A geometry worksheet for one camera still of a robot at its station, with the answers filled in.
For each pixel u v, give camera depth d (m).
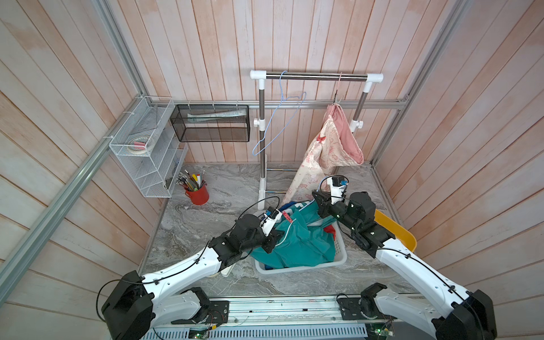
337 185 0.63
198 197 0.99
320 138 0.69
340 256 0.79
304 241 0.76
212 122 0.97
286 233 0.75
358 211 0.56
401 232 0.88
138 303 0.39
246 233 0.59
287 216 0.72
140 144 0.73
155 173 0.78
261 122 0.80
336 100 0.82
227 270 0.80
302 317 0.73
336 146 0.83
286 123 1.06
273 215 0.66
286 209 0.83
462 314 0.39
